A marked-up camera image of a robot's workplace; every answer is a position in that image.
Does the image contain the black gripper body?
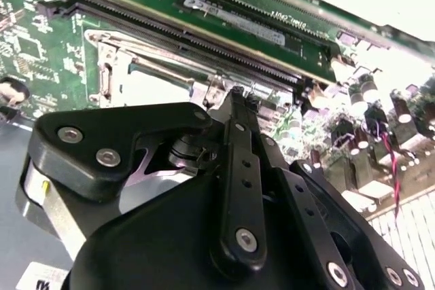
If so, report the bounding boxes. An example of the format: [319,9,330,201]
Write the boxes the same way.
[64,133,385,290]

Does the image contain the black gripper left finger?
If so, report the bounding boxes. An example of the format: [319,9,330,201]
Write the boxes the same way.
[15,88,269,273]

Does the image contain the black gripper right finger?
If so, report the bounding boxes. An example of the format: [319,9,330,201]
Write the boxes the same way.
[249,94,425,290]

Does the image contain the silver green CPU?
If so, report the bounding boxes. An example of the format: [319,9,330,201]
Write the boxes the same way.
[127,65,205,107]

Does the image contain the metal CPU socket cover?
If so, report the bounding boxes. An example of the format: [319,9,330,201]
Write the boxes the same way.
[97,37,225,107]

